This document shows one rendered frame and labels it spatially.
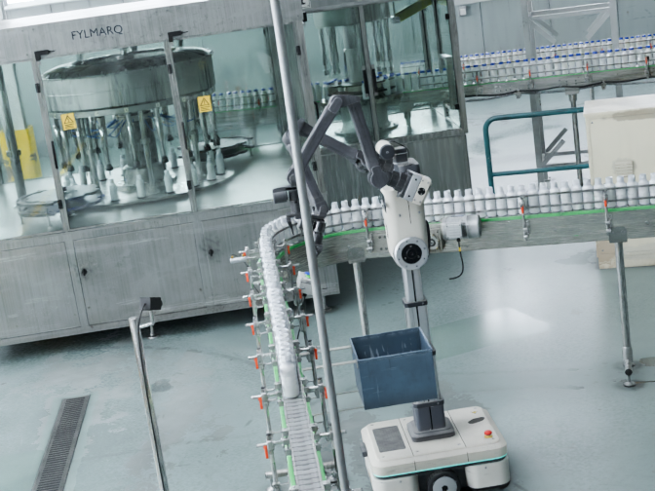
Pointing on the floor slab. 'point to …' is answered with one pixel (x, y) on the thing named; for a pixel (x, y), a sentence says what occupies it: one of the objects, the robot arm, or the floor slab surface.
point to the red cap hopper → (536, 61)
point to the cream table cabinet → (622, 160)
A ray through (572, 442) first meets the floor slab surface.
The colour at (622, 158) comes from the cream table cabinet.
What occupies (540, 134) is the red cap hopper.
